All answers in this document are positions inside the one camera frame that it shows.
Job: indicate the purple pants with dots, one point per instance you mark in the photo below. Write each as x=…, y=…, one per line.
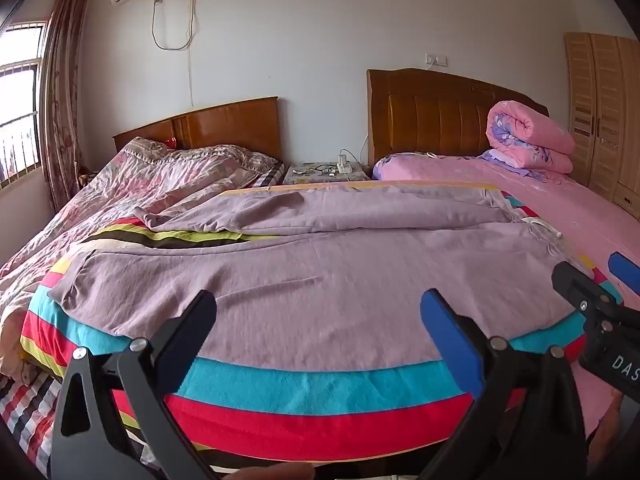
x=325, y=285

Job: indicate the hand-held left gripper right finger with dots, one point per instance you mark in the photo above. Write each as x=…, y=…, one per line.
x=445, y=340

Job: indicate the tall wooden padded headboard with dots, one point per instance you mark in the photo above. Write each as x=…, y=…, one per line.
x=430, y=120

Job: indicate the light wooden wardrobe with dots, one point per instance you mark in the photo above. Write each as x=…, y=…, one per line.
x=600, y=110

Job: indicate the rolled pink quilt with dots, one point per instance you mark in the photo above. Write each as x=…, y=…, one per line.
x=530, y=135

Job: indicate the white power strip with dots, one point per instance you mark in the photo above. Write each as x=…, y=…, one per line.
x=343, y=164

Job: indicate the low wooden headboard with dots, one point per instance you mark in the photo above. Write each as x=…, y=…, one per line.
x=225, y=125

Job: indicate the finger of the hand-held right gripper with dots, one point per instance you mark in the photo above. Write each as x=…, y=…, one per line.
x=575, y=282
x=626, y=272

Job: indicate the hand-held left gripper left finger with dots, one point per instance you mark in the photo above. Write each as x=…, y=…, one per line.
x=192, y=327

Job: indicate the purple floral pillow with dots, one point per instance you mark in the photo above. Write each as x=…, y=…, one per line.
x=390, y=167

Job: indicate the checked bed sheet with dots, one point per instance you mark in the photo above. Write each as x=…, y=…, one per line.
x=25, y=405

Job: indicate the floral pink quilt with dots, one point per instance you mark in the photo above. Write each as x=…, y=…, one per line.
x=150, y=175

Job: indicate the floral pink curtain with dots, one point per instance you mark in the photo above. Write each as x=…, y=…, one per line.
x=62, y=85

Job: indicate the pink bed sheet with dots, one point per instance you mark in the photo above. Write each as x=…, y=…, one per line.
x=575, y=210

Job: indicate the striped colourful blanket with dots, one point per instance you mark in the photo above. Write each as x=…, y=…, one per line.
x=300, y=390

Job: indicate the nightstand with patterned top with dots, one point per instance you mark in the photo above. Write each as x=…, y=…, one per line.
x=310, y=177

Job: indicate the person's left hand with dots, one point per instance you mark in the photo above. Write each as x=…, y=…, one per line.
x=280, y=473

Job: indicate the barred window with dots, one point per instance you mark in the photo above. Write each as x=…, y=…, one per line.
x=20, y=85

